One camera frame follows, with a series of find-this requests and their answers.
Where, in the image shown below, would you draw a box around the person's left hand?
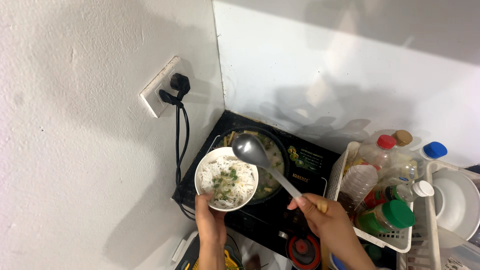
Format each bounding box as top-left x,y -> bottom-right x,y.
194,191 -> 228,246

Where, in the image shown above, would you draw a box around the person's right hand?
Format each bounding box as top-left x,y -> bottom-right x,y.
287,193 -> 351,246

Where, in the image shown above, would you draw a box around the white noodle bowl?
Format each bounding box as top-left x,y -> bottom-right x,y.
194,146 -> 260,213

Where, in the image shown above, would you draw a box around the grey ladle with wooden end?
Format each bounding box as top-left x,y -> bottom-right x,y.
231,133 -> 329,214

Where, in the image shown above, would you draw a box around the round black and red lid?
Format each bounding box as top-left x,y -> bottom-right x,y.
285,233 -> 322,270

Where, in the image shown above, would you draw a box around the blue plastic object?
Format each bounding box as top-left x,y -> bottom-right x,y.
329,254 -> 347,270

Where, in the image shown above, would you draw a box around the yellow strainer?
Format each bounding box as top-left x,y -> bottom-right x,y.
190,244 -> 242,270

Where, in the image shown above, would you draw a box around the white rice noodles with herbs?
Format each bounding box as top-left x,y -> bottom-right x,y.
199,155 -> 256,209

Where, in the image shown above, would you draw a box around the ribbed clear plastic bottle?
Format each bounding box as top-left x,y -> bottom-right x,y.
337,163 -> 380,212

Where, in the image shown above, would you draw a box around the green plastic object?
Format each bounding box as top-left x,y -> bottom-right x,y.
364,244 -> 382,262

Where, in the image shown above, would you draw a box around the jar with green lid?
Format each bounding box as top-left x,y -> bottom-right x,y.
355,199 -> 416,236

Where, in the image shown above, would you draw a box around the black induction cooker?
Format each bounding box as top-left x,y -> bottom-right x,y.
171,109 -> 342,265

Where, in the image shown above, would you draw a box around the white plastic basket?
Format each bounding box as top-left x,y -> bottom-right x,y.
324,141 -> 415,254

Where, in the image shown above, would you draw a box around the soup with meat and greens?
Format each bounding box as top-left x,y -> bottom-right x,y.
221,130 -> 286,199

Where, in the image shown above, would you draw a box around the clear bottle with red cap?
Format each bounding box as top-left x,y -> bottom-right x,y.
352,134 -> 397,170

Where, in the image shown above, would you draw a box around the green-label bottle with white cap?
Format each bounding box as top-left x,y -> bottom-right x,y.
384,180 -> 435,203

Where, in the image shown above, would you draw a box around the black cooking pot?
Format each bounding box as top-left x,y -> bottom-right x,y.
213,125 -> 291,206

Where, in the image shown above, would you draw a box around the white dish rack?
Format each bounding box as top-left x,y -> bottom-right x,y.
397,160 -> 480,270

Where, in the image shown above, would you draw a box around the bottle with brown cap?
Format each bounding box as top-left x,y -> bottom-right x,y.
391,129 -> 414,148

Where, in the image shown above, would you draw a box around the white ceramic bowl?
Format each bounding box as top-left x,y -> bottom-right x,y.
430,167 -> 480,241

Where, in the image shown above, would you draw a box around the bottle with blue cap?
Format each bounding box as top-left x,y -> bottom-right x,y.
412,141 -> 448,177

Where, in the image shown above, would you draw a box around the black power plug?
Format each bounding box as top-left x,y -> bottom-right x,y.
169,73 -> 191,101
158,89 -> 185,110

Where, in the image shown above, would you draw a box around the black power cable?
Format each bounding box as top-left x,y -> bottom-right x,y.
175,106 -> 196,216
174,105 -> 196,222

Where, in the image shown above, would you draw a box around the white wall socket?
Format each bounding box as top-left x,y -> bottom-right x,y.
139,56 -> 185,118

